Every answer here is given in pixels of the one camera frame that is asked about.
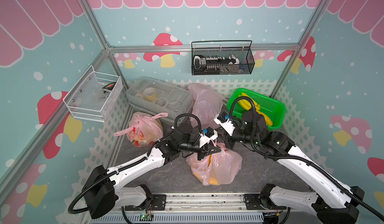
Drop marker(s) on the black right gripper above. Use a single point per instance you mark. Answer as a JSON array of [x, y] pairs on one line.
[[228, 139]]

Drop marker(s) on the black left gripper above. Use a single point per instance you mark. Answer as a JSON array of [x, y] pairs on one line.
[[204, 150]]

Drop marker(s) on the pink plastic bag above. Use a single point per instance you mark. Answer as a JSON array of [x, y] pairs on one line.
[[226, 164], [207, 104], [144, 129]]

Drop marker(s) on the orange banana bunch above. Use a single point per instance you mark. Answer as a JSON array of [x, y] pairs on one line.
[[203, 171]]

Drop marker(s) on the pink plastic bag front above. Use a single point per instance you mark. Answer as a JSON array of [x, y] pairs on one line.
[[144, 129]]

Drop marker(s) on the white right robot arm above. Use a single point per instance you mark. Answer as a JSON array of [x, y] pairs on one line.
[[331, 201]]

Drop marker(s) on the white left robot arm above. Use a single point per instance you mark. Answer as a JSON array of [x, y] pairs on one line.
[[103, 190]]

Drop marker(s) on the yellow banana bunch in basket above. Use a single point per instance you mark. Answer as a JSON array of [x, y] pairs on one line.
[[247, 106]]

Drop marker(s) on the pink plastic bag back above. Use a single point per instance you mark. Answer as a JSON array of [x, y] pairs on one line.
[[207, 104]]

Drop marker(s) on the green plastic basket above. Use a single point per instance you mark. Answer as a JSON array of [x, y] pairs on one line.
[[274, 109]]

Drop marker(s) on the clear lidded storage box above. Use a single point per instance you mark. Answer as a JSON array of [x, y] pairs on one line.
[[153, 97]]

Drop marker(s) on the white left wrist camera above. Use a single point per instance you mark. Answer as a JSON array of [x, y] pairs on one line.
[[209, 134]]

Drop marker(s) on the metal base rail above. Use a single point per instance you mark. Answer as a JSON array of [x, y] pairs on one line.
[[197, 208]]

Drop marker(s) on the black wire mesh basket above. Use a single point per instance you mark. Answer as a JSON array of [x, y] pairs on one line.
[[233, 57]]

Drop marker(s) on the white wire mesh basket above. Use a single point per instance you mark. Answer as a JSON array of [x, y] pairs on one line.
[[93, 96]]

